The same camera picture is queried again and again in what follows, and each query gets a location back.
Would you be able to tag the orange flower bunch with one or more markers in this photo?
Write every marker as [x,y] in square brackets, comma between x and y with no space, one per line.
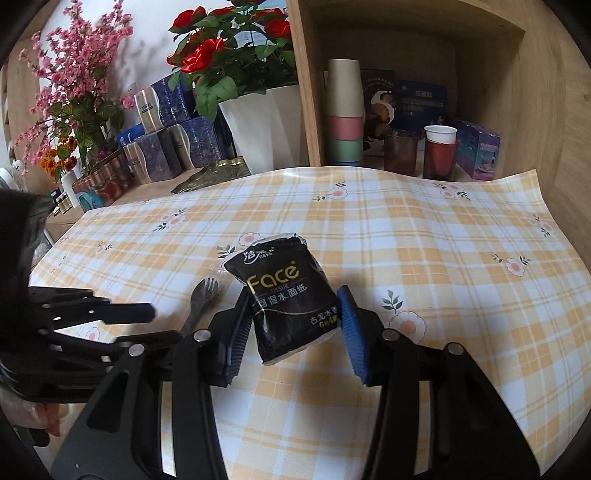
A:
[57,159]

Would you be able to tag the blue printed box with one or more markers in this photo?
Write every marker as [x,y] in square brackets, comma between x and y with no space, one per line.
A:
[422,104]

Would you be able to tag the purple teal box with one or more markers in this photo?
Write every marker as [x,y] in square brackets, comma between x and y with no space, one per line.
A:
[480,150]

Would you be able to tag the pink blossom bouquet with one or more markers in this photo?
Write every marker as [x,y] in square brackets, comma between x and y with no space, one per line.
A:
[69,83]

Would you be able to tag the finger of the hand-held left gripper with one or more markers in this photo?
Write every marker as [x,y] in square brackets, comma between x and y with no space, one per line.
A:
[120,313]
[92,353]

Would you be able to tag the wooden sideboard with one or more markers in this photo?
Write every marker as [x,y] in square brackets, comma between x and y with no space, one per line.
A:
[147,191]

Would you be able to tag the blue cup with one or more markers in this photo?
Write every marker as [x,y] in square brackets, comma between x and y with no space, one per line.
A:
[346,162]

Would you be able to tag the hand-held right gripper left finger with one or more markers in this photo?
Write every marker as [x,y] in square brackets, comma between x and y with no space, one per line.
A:
[238,337]

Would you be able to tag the red rose bouquet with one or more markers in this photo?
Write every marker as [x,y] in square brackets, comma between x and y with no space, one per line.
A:
[221,50]

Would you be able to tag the person's left hand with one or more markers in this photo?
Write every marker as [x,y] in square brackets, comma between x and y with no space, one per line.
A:
[48,420]

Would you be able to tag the white ribbed vase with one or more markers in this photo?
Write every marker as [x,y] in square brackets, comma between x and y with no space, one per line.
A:
[68,182]

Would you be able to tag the checked floral tablecloth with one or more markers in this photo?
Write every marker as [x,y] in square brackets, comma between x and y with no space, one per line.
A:
[415,258]

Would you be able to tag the green cup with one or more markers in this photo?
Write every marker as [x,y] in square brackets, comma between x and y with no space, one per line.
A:
[346,150]

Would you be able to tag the wooden shelf unit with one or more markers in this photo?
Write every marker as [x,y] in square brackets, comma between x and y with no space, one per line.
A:
[485,69]

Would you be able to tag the pink cup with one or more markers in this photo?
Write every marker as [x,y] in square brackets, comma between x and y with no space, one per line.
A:
[345,128]

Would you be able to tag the black tissue pack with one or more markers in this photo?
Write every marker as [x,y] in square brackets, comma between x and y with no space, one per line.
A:
[281,300]

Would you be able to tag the brown cup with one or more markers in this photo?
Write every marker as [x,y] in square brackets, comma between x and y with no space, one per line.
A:
[400,154]

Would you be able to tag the dark mushroom print box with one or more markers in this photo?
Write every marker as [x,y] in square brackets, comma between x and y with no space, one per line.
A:
[378,101]

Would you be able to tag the blue flat box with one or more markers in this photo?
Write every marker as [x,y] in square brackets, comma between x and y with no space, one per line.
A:
[131,136]

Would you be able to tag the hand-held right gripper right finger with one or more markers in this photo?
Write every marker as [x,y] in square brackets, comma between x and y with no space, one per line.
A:
[353,334]

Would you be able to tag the white paper cup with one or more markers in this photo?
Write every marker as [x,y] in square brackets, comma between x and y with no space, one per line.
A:
[441,134]

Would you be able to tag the white faceted vase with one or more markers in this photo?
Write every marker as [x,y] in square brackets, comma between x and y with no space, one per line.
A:
[263,129]

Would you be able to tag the blue gold gift box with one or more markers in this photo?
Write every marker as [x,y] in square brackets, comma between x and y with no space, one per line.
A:
[196,143]
[150,159]
[161,104]

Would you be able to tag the striped decorated tin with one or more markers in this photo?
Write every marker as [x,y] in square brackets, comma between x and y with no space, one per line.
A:
[99,191]

